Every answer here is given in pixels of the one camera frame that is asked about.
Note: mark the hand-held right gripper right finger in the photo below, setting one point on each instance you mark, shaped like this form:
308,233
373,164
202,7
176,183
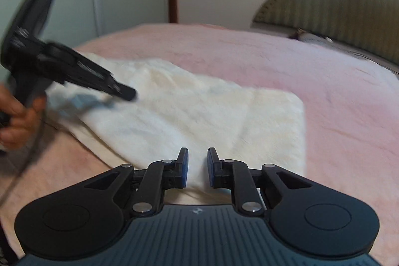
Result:
212,169

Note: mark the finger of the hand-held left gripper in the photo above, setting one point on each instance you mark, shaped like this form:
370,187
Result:
99,76

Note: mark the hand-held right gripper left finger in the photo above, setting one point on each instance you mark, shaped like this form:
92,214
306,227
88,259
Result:
184,169

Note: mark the white pants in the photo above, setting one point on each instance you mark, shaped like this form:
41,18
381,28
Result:
187,119

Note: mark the person's left hand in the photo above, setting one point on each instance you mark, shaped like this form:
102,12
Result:
17,125

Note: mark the pink blanket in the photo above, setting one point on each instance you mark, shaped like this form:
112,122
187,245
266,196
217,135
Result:
311,72

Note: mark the grey pillow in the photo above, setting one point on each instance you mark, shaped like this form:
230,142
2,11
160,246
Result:
311,37

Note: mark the green padded headboard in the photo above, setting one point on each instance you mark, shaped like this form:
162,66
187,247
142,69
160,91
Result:
349,4

